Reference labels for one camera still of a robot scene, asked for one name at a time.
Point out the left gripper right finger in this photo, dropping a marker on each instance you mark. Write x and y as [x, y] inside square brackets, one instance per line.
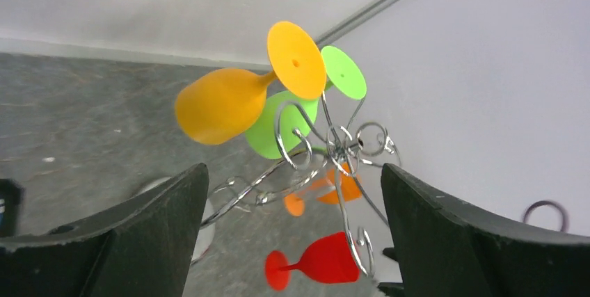
[445, 246]

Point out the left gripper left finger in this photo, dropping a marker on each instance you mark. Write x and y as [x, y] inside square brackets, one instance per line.
[140, 247]

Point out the red wine glass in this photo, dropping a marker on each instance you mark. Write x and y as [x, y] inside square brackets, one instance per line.
[327, 260]

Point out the orange wine glass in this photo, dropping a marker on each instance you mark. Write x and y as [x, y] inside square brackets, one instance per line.
[322, 188]

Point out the yellow wine glass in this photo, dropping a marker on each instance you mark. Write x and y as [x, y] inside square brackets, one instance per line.
[225, 102]

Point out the green wine glass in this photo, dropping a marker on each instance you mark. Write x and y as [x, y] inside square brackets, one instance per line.
[342, 72]

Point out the chrome wine glass rack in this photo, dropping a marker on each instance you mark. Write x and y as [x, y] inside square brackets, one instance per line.
[246, 194]

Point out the black poker chip case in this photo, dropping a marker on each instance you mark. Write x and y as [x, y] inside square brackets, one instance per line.
[12, 195]

